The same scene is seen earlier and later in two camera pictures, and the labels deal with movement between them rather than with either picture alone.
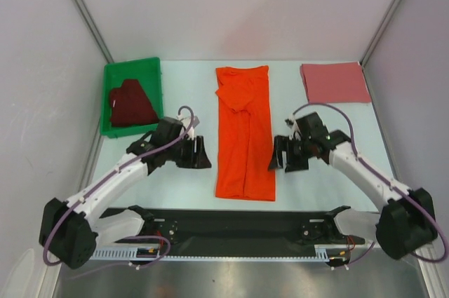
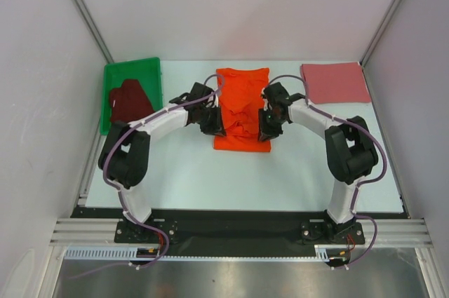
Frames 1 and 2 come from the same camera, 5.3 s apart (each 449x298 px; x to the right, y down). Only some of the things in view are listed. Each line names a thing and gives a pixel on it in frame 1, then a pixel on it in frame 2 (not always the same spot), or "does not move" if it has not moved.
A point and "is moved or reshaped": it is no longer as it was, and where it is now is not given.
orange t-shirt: (245, 157) is moved or reshaped
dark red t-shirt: (130, 106) does not move
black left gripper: (198, 160) to (217, 127)
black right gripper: (290, 153) to (268, 127)
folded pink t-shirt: (338, 82) does not move
